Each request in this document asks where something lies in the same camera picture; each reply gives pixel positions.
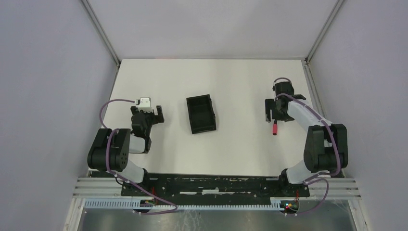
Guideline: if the white slotted cable duct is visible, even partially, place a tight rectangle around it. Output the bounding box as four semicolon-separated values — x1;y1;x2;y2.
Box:
84;198;284;211

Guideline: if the red handled screwdriver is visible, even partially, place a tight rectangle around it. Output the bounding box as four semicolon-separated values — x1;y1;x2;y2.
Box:
272;120;278;136

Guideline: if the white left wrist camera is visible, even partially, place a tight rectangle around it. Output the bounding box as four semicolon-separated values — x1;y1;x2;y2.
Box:
135;97;154;113

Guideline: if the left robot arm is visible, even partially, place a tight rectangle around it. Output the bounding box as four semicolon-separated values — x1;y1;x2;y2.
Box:
87;105;165;196

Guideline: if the aluminium frame rail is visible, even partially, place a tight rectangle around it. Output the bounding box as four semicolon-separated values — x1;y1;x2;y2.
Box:
73;178;361;200

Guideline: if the black plastic bin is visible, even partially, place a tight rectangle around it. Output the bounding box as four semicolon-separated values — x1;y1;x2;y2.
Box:
186;94;217;134

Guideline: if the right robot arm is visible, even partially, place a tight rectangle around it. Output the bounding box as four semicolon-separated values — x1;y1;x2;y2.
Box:
265;77;348;196

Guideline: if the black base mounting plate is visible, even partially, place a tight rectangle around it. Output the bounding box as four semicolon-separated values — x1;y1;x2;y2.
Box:
140;173;308;205

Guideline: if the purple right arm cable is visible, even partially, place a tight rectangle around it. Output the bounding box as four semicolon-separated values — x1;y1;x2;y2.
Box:
273;77;342;216

